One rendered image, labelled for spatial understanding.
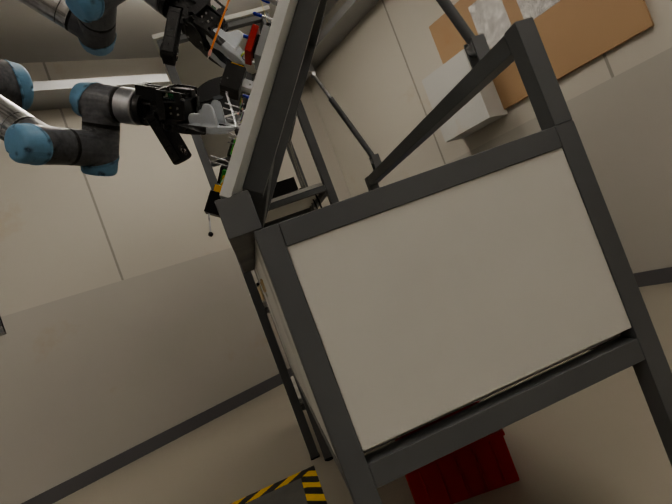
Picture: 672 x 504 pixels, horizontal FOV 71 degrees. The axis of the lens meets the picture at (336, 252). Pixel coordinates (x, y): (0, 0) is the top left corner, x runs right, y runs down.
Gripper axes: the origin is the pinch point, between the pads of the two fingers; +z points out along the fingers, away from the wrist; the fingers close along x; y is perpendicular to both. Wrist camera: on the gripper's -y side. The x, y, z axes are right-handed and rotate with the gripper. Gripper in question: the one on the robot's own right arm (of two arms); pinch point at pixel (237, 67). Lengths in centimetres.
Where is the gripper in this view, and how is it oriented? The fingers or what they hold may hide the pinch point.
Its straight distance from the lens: 109.1
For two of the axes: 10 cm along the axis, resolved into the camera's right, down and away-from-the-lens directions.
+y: 6.1, -7.5, 2.7
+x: -2.0, 1.9, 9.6
